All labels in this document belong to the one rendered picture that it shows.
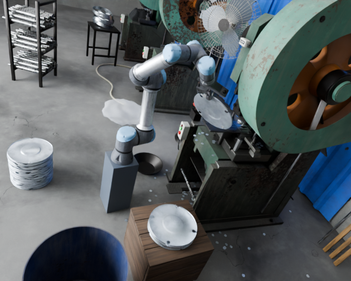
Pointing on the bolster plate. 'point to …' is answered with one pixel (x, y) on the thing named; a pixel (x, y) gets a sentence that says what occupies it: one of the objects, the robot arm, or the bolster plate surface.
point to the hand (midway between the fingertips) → (211, 98)
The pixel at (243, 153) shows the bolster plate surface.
